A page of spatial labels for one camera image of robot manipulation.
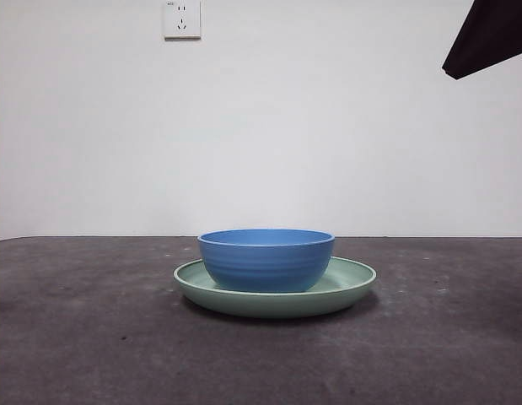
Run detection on blue ribbed bowl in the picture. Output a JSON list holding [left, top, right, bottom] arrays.
[[196, 228, 336, 293]]

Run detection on white wall socket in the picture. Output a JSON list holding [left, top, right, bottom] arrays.
[[163, 0, 202, 42]]

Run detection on pale green plate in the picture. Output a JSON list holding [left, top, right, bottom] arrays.
[[173, 255, 378, 319]]

